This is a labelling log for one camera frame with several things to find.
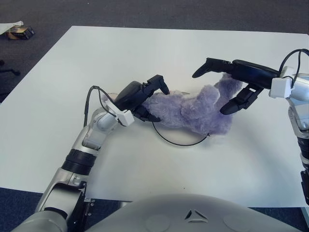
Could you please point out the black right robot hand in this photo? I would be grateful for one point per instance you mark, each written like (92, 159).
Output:
(256, 73)

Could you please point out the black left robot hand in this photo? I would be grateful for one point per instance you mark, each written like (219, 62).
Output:
(130, 95)

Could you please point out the purple plush bunny doll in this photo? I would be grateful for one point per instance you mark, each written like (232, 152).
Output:
(193, 113)

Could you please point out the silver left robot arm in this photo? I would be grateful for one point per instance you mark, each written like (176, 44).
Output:
(89, 137)

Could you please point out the white plate with black rim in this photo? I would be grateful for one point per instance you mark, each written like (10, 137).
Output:
(178, 140)

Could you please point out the white box on left wrist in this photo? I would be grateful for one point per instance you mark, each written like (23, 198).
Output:
(126, 118)

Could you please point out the white box on wrist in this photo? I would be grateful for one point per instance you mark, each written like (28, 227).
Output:
(126, 118)
(280, 88)

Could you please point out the white box on right wrist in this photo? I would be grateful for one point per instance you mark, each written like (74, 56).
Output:
(280, 88)

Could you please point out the black office chair base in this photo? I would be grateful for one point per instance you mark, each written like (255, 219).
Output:
(8, 70)

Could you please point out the brown and black floor box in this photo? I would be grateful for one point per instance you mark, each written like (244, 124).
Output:
(20, 33)

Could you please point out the grey robot torso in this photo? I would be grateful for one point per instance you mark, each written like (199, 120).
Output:
(193, 217)

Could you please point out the black bracket under table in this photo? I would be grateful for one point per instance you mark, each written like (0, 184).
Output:
(88, 207)

